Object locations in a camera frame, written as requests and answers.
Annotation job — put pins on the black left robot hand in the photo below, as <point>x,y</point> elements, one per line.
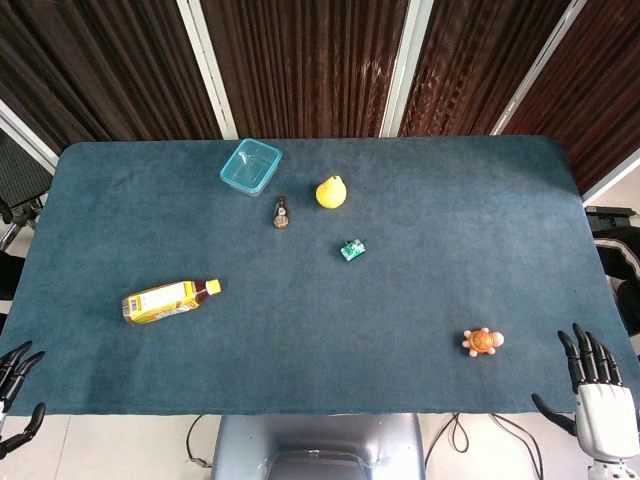
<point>15,367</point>

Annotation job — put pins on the blue tablecloth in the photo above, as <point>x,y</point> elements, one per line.
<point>320,310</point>

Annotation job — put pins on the green white toy tank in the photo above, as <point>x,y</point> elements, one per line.
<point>353,249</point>

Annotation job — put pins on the yellow pear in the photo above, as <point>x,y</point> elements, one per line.
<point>330,192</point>

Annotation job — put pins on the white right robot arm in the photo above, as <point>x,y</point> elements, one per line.
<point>612,470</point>

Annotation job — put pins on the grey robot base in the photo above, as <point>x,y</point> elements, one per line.
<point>317,445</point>

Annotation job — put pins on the white frame post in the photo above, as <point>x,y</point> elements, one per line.
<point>537,67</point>
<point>207,65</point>
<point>25,137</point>
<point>402,65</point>

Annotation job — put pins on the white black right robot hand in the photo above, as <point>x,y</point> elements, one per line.
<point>607,415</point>

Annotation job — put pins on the clear blue-rimmed plastic container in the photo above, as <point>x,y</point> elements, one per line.
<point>250,167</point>

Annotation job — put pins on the orange white turtle toy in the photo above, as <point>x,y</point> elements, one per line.
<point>481,342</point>

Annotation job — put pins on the small brown figurine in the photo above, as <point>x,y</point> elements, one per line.
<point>281,215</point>

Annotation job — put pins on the black flat device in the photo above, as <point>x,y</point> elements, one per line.
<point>610,219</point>

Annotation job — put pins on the brown curtain panel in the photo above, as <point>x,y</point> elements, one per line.
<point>590,100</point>
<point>95,70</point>
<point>470,65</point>
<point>305,65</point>

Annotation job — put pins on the yellow label tea bottle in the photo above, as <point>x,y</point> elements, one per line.
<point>160,301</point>

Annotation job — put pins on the black round object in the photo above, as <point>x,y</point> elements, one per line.
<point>631,305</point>

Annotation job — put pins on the black mesh chair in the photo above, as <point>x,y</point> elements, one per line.
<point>17,182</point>

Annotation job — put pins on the black white garment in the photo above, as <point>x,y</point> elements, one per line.
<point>617,257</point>

